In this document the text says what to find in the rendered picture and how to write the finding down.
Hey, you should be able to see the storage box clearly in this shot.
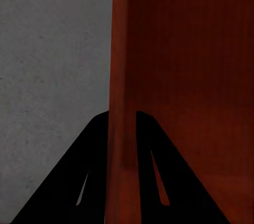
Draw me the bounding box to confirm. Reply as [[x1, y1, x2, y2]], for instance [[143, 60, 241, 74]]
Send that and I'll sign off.
[[104, 0, 254, 224]]

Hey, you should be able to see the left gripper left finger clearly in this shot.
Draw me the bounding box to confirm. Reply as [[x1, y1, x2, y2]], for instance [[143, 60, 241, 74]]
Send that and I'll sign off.
[[10, 111, 109, 224]]

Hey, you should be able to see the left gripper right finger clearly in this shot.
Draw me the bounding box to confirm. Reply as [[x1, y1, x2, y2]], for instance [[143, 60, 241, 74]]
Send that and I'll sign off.
[[136, 111, 230, 224]]

